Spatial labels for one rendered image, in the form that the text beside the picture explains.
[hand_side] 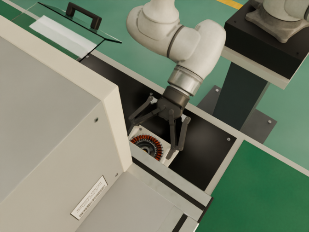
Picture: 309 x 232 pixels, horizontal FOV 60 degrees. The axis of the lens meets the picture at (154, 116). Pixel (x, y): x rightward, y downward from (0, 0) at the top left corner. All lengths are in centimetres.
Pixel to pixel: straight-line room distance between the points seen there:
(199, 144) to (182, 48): 30
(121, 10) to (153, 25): 178
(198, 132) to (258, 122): 104
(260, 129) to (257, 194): 103
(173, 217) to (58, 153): 22
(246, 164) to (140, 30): 51
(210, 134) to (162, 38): 33
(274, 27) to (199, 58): 42
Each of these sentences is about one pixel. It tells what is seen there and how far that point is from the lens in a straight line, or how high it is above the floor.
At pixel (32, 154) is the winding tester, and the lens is 25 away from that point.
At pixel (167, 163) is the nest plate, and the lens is 80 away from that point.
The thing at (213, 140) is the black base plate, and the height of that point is 77.
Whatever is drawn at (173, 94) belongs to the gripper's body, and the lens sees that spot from 74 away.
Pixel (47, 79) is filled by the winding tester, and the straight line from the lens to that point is 29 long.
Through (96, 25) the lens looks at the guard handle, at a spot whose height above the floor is 105.
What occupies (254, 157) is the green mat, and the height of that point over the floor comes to 75.
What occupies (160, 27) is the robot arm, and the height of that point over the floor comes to 103.
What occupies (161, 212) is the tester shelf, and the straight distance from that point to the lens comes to 42.
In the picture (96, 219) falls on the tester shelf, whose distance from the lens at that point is 43.
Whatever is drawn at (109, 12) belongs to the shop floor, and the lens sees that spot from 252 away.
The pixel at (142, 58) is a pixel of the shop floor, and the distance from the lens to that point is 209.
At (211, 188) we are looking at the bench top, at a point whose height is 75.
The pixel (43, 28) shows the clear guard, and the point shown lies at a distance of 76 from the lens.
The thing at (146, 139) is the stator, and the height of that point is 82.
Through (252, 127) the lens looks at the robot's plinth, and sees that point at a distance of 183.
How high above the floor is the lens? 153
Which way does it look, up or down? 59 degrees down
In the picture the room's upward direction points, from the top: straight up
